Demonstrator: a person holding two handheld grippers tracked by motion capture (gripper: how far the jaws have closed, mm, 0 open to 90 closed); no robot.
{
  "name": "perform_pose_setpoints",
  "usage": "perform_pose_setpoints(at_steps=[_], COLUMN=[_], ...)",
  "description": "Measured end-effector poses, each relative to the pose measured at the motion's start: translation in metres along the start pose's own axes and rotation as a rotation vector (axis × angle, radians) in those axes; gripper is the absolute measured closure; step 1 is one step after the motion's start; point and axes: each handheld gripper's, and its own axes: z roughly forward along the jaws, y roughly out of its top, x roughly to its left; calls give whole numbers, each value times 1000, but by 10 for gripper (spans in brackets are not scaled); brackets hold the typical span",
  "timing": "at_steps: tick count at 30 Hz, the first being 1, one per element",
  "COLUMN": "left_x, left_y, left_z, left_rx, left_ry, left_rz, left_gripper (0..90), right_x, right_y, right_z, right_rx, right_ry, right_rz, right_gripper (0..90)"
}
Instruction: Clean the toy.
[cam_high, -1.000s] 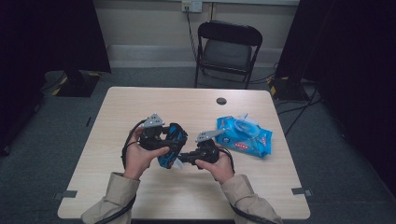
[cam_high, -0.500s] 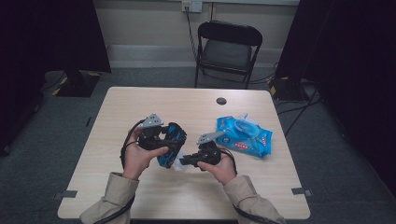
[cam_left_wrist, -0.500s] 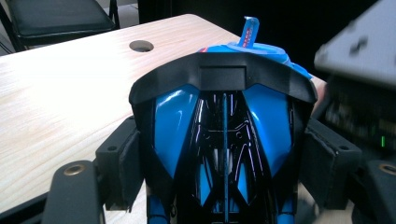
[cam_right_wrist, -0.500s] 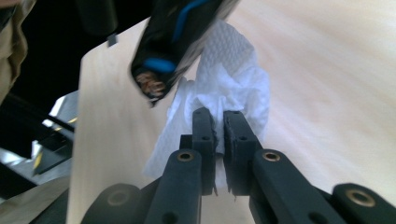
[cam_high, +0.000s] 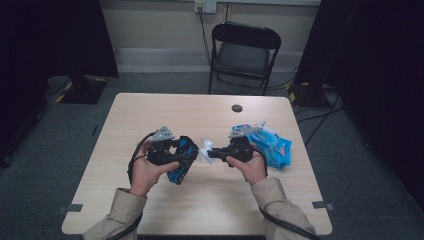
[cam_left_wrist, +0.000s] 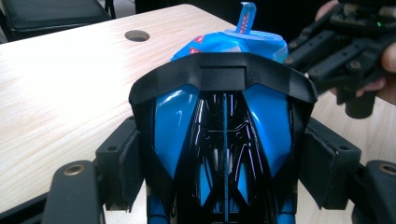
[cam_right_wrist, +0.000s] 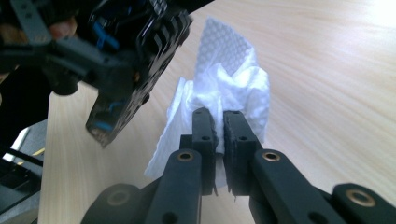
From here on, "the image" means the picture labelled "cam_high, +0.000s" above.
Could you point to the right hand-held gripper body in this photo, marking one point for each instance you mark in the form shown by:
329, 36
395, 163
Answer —
241, 150

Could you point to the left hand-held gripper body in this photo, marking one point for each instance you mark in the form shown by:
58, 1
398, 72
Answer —
162, 135

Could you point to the blue toy car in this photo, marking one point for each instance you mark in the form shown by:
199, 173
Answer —
186, 151

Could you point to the white wet wipe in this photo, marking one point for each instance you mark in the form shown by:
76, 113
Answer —
206, 150

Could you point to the blue wet wipes pack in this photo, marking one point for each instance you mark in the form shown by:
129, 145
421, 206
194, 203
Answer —
275, 148

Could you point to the person's right hand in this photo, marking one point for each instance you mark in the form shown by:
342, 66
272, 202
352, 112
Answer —
253, 170

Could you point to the person's left hand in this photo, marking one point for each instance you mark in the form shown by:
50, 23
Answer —
143, 176

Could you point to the small black floor strip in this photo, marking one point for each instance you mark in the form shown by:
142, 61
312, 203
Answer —
95, 130

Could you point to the black stand base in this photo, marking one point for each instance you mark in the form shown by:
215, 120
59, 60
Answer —
83, 91
306, 96

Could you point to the black folding chair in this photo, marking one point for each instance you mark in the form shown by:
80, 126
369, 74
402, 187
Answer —
245, 56

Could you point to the grey tape strip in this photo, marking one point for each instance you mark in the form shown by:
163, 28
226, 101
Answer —
321, 205
71, 208

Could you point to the black curtain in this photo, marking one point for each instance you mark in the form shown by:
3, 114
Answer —
50, 50
376, 66

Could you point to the white wall socket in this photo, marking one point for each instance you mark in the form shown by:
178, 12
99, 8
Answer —
205, 6

